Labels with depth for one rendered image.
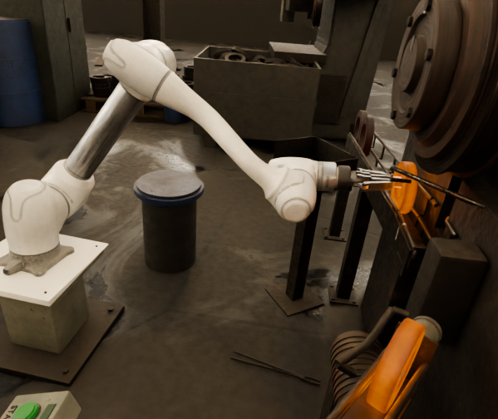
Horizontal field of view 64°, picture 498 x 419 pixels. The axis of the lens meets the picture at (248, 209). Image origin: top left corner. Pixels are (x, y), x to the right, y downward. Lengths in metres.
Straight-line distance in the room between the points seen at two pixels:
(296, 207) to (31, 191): 0.84
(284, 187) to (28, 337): 1.11
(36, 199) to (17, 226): 0.10
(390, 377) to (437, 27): 0.63
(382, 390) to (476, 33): 0.63
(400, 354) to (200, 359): 1.05
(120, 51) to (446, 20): 0.79
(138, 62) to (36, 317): 0.94
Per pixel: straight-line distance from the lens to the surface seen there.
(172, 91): 1.17
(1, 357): 1.76
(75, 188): 1.54
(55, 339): 1.64
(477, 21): 0.89
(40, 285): 1.44
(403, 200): 1.23
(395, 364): 0.67
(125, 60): 1.19
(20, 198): 1.42
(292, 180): 1.05
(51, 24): 4.22
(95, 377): 1.61
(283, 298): 1.88
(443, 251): 0.90
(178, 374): 1.58
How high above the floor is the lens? 1.23
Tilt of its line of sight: 29 degrees down
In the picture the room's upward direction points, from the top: 5 degrees clockwise
